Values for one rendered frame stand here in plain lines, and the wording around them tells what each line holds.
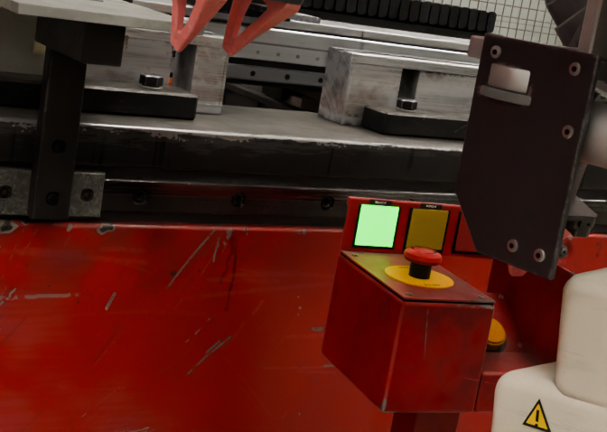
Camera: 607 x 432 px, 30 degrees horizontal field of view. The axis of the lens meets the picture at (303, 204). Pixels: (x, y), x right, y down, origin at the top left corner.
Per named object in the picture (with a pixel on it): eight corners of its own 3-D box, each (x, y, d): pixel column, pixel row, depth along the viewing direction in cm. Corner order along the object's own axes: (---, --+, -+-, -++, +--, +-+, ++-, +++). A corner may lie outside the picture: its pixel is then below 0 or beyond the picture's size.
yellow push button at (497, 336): (471, 355, 121) (480, 343, 119) (462, 325, 123) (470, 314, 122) (502, 356, 122) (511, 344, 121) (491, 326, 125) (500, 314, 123)
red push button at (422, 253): (409, 288, 114) (415, 254, 113) (392, 276, 117) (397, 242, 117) (443, 289, 115) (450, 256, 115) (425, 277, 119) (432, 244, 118)
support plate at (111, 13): (17, 14, 98) (18, 2, 98) (-54, -16, 120) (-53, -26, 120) (203, 36, 108) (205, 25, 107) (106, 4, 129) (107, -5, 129)
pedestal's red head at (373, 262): (381, 414, 110) (415, 238, 107) (320, 353, 125) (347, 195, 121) (552, 413, 118) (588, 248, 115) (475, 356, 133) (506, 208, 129)
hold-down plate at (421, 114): (382, 135, 145) (386, 111, 145) (359, 126, 150) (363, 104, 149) (555, 147, 161) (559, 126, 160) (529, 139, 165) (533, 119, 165)
